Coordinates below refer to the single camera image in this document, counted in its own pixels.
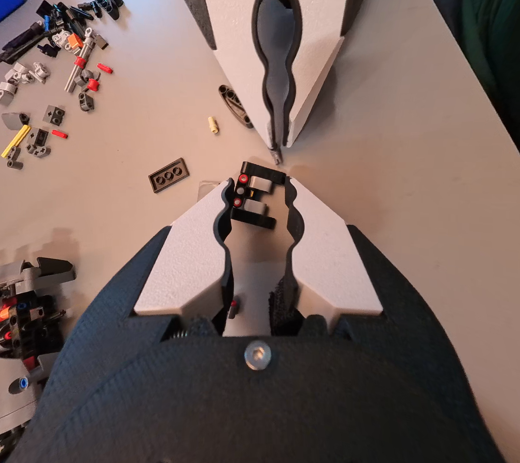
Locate dark brown lego plate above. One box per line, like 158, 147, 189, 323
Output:
148, 164, 190, 194

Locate black lego subassembly red pins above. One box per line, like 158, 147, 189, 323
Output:
230, 161, 287, 230

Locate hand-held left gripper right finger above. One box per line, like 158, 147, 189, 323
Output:
284, 177, 383, 326

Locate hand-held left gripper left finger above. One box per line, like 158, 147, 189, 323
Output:
133, 178, 235, 322

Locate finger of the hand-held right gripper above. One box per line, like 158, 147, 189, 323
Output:
284, 0, 359, 149
194, 0, 282, 148

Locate scattered loose lego pieces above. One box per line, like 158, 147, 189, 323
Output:
0, 0, 127, 170

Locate partly built lego car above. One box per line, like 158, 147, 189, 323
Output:
0, 257, 77, 444

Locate black curved lego panel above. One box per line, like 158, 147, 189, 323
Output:
218, 84, 255, 130

